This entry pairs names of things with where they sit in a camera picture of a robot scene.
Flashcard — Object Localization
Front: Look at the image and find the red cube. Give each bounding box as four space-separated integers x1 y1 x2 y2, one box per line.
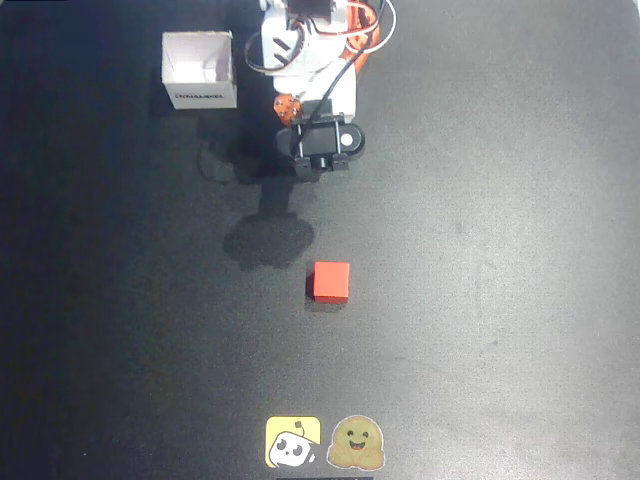
305 260 351 305

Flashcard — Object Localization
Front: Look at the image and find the white cardboard box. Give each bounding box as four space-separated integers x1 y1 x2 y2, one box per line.
160 30 239 111

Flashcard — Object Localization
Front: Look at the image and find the yellow robot face sticker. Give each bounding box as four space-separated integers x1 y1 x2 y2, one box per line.
264 415 322 470

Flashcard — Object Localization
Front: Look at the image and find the hugging face emoji sticker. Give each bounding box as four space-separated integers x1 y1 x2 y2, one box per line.
326 414 386 471

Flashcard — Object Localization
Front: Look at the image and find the black camera cable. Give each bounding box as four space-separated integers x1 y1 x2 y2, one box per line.
303 48 367 126

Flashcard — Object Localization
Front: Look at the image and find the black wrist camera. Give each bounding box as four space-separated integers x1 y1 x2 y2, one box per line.
274 99 367 183

